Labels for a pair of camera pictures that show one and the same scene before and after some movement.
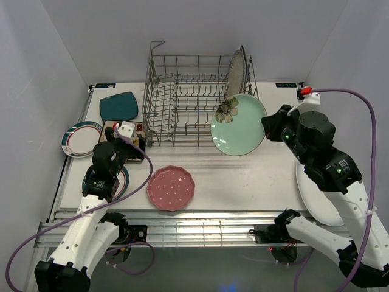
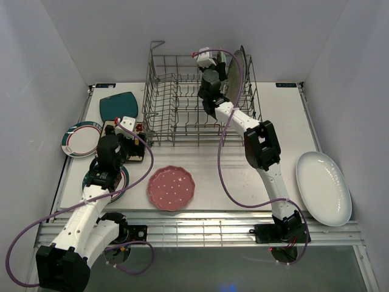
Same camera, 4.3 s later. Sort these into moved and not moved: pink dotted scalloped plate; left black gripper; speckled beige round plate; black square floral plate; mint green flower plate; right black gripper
Moved: right black gripper; mint green flower plate
Not moved: pink dotted scalloped plate; speckled beige round plate; black square floral plate; left black gripper
